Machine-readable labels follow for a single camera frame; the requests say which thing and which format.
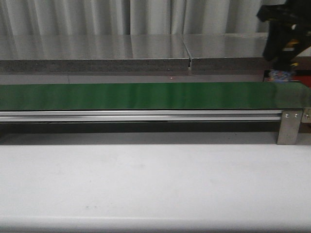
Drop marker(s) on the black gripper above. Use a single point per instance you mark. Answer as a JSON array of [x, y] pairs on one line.
[[294, 16]]

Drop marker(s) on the yellow mushroom push button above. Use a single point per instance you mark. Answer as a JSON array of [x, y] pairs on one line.
[[281, 75]]

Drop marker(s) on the red bin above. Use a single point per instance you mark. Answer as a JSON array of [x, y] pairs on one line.
[[303, 79]]

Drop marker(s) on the green conveyor belt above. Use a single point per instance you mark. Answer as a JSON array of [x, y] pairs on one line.
[[154, 96]]

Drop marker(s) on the right stainless steel table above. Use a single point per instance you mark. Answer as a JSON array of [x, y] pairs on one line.
[[227, 52]]

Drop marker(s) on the stainless steel table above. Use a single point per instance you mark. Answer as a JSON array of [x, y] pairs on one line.
[[93, 53], [227, 52]]

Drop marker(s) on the left stainless steel table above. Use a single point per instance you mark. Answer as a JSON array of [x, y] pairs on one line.
[[93, 53]]

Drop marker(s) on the grey pleated curtain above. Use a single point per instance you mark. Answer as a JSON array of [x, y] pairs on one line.
[[106, 17]]

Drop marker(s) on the small steel end bracket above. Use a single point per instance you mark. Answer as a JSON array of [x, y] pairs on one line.
[[306, 118]]

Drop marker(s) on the steel conveyor support bracket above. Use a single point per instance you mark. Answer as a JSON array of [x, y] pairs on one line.
[[289, 127]]

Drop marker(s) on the aluminium conveyor side rail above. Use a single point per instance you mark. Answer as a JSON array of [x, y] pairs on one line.
[[139, 116]]

